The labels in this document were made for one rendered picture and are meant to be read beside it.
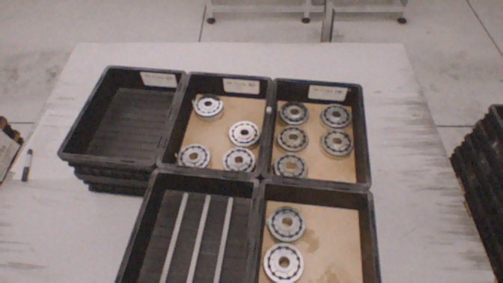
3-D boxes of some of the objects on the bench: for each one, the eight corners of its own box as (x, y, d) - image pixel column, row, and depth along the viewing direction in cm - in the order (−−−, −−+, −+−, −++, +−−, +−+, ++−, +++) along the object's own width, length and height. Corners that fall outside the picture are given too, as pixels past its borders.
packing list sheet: (43, 110, 137) (42, 108, 137) (97, 110, 137) (96, 109, 136) (6, 179, 118) (5, 178, 117) (69, 180, 117) (69, 179, 117)
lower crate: (126, 107, 137) (117, 86, 128) (197, 113, 135) (192, 92, 125) (87, 193, 114) (71, 175, 104) (171, 203, 111) (162, 186, 102)
